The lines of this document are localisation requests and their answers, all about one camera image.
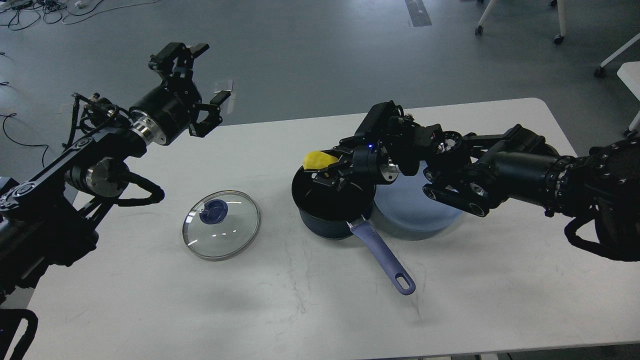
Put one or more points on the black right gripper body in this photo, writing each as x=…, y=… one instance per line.
x=368, y=164

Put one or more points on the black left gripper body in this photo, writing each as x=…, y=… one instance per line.
x=167, y=111

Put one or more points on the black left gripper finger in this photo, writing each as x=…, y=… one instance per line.
x=205, y=117
x=175, y=64

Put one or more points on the glass pot lid blue knob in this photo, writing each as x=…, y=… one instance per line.
x=221, y=225

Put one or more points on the dark blue saucepan purple handle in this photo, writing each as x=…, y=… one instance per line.
x=336, y=215

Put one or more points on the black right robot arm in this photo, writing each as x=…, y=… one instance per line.
x=599, y=192

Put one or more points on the blue round plate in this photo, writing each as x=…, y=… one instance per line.
x=404, y=204

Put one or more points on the yellow potato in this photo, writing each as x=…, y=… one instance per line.
x=318, y=160

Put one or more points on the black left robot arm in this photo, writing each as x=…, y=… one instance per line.
x=52, y=218

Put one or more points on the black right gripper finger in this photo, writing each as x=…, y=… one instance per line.
x=341, y=166
x=329, y=180

